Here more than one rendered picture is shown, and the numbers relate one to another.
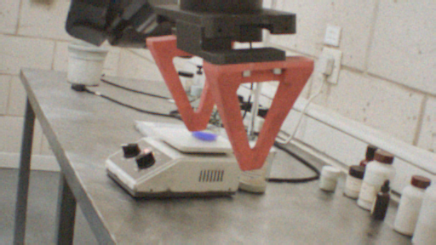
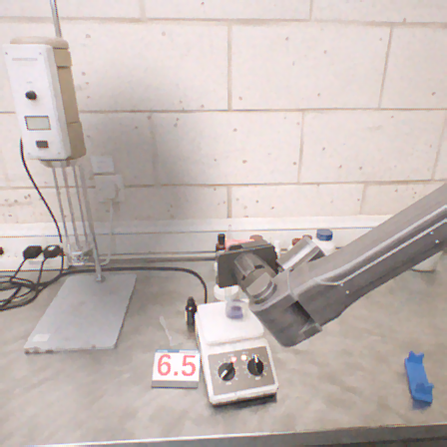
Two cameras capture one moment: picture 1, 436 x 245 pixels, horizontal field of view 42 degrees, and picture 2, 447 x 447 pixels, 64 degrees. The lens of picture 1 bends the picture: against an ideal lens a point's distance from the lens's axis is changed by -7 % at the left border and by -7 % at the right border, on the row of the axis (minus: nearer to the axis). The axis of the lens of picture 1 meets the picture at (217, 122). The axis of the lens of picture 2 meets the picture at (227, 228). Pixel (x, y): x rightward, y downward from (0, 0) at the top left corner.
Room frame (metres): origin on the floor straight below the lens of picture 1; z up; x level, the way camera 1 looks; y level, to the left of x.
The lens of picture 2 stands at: (0.82, 0.59, 1.31)
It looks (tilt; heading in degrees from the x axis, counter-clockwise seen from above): 24 degrees down; 292
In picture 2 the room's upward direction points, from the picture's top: straight up
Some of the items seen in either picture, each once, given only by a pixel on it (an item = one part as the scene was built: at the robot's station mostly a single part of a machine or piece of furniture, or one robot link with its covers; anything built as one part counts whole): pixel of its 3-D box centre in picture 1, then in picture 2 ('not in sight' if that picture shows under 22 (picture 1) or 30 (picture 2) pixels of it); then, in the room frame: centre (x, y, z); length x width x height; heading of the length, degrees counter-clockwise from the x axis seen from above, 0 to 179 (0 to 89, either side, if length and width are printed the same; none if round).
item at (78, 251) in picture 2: not in sight; (71, 211); (1.43, 0.02, 1.02); 0.07 x 0.07 x 0.25
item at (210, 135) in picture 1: (209, 119); (237, 300); (1.02, 0.02, 0.87); 0.06 x 0.05 x 0.08; 44
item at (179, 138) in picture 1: (195, 139); (228, 319); (1.04, 0.03, 0.83); 0.12 x 0.12 x 0.01; 34
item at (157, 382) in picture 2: not in sight; (176, 367); (1.11, 0.13, 0.77); 0.09 x 0.06 x 0.04; 20
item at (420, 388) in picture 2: not in sight; (419, 373); (0.66, -0.03, 0.77); 0.10 x 0.03 x 0.04; 96
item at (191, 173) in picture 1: (178, 163); (231, 344); (1.02, 0.05, 0.79); 0.22 x 0.13 x 0.08; 124
